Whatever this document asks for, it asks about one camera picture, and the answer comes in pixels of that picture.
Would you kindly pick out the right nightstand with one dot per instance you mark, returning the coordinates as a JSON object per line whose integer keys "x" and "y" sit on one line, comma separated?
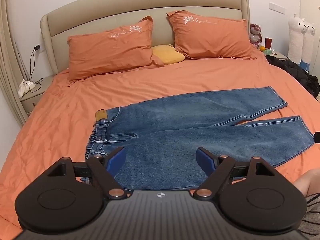
{"x": 276, "y": 54}

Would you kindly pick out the white crumpled cloth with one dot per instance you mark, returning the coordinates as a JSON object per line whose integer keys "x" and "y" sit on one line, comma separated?
{"x": 24, "y": 87}

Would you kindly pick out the person bare knee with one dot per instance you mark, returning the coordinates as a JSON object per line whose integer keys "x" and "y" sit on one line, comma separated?
{"x": 309, "y": 183}

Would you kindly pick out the beige upholstered headboard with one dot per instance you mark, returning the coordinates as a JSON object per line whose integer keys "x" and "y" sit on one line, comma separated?
{"x": 94, "y": 16}

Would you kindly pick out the black clothing pile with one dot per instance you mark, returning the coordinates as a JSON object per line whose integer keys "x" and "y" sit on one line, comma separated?
{"x": 309, "y": 82}

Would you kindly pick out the blue denim jeans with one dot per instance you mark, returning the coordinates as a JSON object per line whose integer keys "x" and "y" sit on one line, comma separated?
{"x": 161, "y": 136}

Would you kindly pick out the dark red cup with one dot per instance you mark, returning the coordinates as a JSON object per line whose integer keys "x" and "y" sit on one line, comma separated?
{"x": 268, "y": 43}

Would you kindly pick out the left beige nightstand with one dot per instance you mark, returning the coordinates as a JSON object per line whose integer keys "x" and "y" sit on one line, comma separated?
{"x": 30, "y": 99}

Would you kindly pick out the pink plush bear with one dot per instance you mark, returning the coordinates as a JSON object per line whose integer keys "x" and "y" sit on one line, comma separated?
{"x": 255, "y": 36}

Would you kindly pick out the small yellow cushion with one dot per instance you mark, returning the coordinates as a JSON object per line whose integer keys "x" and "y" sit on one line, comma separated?
{"x": 167, "y": 54}

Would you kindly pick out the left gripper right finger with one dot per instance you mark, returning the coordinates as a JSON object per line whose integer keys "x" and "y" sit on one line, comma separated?
{"x": 218, "y": 171}

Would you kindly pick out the white alpaca plush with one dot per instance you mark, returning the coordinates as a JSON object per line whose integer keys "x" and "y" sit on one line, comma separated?
{"x": 297, "y": 30}
{"x": 307, "y": 49}

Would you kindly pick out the left orange pillow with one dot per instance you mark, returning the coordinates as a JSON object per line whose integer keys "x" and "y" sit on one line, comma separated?
{"x": 123, "y": 48}

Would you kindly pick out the orange pillow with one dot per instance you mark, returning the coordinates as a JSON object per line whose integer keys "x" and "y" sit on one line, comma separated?
{"x": 201, "y": 37}
{"x": 123, "y": 48}

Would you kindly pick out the right orange pillow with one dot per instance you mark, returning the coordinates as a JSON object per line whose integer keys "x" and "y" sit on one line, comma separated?
{"x": 201, "y": 37}

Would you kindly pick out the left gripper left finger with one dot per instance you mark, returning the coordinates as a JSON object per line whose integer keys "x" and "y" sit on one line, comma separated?
{"x": 103, "y": 168}

